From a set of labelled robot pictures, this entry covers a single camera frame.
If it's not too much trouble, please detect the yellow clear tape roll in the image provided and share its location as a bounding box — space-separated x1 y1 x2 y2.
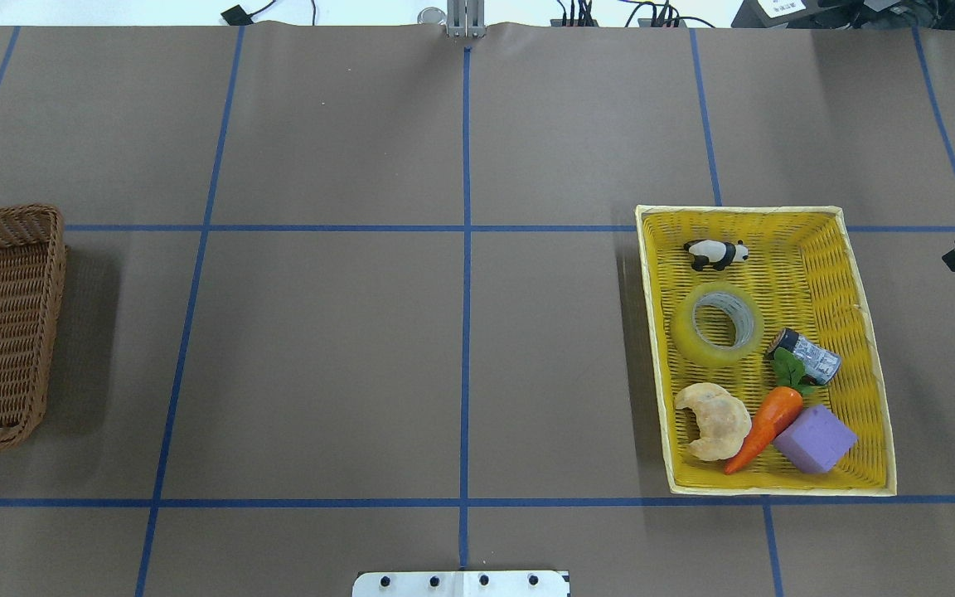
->
670 282 765 369

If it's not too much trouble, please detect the yellow woven plastic basket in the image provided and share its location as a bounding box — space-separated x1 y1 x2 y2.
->
634 205 897 496

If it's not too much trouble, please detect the silver black battery can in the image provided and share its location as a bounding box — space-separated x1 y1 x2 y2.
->
764 328 842 386

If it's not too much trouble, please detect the purple foam cube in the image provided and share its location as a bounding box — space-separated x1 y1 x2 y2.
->
773 405 859 473

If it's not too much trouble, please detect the toy carrot with leaves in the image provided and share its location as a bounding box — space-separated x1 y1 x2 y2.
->
724 347 816 473

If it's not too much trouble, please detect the panda figurine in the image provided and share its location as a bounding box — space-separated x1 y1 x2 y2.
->
682 239 749 272

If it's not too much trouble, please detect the toy croissant bread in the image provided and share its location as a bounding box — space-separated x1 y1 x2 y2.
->
675 382 753 462

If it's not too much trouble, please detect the aluminium frame post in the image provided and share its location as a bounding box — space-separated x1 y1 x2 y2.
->
444 0 487 39

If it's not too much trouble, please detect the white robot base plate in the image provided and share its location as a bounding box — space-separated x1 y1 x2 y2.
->
351 570 572 596

